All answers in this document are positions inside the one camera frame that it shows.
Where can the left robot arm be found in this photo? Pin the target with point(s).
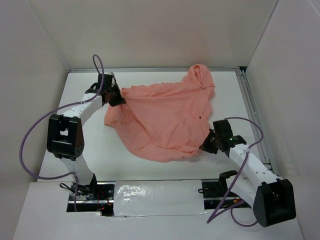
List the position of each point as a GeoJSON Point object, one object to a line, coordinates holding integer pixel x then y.
{"type": "Point", "coordinates": [65, 138]}

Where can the glossy white tape sheet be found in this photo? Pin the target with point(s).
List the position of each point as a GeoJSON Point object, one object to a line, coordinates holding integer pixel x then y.
{"type": "Point", "coordinates": [158, 198]}

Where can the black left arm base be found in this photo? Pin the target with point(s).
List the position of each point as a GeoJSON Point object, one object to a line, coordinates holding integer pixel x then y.
{"type": "Point", "coordinates": [100, 201]}

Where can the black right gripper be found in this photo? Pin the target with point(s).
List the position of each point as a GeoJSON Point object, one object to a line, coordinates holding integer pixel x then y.
{"type": "Point", "coordinates": [205, 145]}

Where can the aluminium frame rail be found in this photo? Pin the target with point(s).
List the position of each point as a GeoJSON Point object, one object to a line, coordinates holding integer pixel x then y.
{"type": "Point", "coordinates": [107, 156]}

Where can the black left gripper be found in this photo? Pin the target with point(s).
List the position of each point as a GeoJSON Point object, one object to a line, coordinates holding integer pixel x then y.
{"type": "Point", "coordinates": [120, 101]}

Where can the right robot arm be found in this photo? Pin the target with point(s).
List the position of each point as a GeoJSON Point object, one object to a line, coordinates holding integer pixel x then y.
{"type": "Point", "coordinates": [270, 197]}

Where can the pink zip jacket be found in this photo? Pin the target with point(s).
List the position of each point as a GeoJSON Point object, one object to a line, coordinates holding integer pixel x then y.
{"type": "Point", "coordinates": [165, 122]}

